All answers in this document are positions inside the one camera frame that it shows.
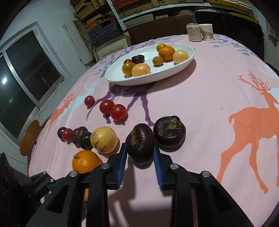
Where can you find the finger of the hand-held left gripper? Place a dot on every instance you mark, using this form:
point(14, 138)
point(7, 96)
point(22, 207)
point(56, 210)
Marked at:
point(46, 180)

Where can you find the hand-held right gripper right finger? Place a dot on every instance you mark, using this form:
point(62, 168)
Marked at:
point(158, 170)

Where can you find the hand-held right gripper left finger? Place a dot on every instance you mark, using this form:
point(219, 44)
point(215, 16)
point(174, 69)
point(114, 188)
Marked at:
point(122, 168)

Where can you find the orange mandarin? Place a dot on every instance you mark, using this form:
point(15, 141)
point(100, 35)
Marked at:
point(86, 161)
point(166, 53)

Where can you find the dark purple plum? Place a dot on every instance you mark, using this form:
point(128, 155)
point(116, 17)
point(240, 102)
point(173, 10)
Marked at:
point(85, 141)
point(60, 132)

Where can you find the red cherry tomato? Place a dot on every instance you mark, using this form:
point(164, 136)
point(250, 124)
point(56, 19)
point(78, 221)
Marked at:
point(118, 112)
point(89, 100)
point(106, 106)
point(67, 134)
point(128, 61)

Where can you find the yellow tomato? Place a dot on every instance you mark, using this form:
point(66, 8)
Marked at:
point(128, 68)

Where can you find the small yellow passion fruit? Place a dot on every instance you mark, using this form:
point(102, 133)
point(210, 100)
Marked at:
point(157, 60)

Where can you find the white plate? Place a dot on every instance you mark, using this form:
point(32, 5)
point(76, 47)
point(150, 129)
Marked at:
point(148, 54)

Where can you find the orange tomato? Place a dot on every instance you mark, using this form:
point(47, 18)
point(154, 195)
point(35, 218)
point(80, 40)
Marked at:
point(161, 47)

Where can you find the carved wooden chair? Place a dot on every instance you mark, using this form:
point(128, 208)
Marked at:
point(29, 137)

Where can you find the pink deer print tablecloth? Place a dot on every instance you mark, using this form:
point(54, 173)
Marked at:
point(207, 98)

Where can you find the white framed window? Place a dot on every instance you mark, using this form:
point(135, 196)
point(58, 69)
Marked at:
point(28, 76)

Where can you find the cardboard box with framed panel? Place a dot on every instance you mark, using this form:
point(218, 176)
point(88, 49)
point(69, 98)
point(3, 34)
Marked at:
point(111, 47)

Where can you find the white leaning board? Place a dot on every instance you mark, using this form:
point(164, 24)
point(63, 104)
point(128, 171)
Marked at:
point(74, 41)

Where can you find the grey stone slab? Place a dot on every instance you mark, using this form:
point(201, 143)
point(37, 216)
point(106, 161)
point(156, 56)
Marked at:
point(84, 36)

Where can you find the dark blue patterned storage boxes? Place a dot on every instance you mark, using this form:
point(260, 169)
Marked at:
point(102, 31)

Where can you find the brown wooden board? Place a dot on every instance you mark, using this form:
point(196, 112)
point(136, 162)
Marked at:
point(161, 30)

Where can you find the pale drink can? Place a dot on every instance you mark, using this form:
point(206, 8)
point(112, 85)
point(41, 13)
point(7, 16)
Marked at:
point(193, 32)

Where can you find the paper cup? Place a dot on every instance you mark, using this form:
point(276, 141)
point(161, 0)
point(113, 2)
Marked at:
point(206, 32)

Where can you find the white metal shelf rack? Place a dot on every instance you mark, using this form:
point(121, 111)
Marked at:
point(116, 13)

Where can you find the pile of yellow woven boxes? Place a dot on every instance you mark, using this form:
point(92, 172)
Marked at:
point(87, 11)

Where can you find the black flat panel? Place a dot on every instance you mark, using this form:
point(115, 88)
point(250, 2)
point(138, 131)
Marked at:
point(226, 21)

